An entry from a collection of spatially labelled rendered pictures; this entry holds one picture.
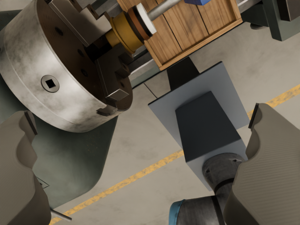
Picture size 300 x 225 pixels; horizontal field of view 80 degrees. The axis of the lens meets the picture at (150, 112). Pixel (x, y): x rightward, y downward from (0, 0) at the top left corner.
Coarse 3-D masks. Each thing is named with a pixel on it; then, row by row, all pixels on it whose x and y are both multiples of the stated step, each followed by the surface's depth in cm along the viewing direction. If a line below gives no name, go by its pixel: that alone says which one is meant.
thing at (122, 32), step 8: (136, 8) 38; (120, 16) 39; (128, 16) 39; (136, 16) 38; (112, 24) 39; (120, 24) 38; (128, 24) 38; (136, 24) 38; (144, 24) 38; (112, 32) 40; (120, 32) 39; (128, 32) 39; (136, 32) 39; (144, 32) 39; (112, 40) 41; (120, 40) 39; (128, 40) 40; (136, 40) 40; (144, 40) 43; (128, 48) 41; (136, 48) 43
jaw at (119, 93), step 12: (120, 48) 40; (96, 60) 42; (108, 60) 41; (120, 60) 40; (132, 60) 42; (108, 72) 40; (120, 72) 40; (108, 84) 39; (120, 84) 39; (108, 96) 39; (120, 96) 40; (108, 108) 40
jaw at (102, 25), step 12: (48, 0) 37; (60, 0) 36; (72, 0) 38; (60, 12) 37; (72, 12) 37; (84, 12) 38; (72, 24) 39; (84, 24) 39; (96, 24) 39; (108, 24) 39; (84, 36) 40; (96, 36) 41
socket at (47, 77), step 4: (44, 76) 32; (48, 76) 32; (52, 76) 32; (44, 80) 33; (48, 80) 34; (52, 80) 35; (56, 80) 32; (44, 84) 33; (48, 84) 33; (52, 84) 34; (56, 84) 33; (48, 88) 33; (52, 88) 33; (56, 88) 33
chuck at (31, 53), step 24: (24, 24) 32; (48, 24) 33; (24, 48) 32; (48, 48) 30; (72, 48) 36; (96, 48) 49; (24, 72) 33; (48, 72) 32; (72, 72) 33; (96, 72) 41; (48, 96) 34; (72, 96) 34; (96, 96) 36; (72, 120) 39; (96, 120) 42
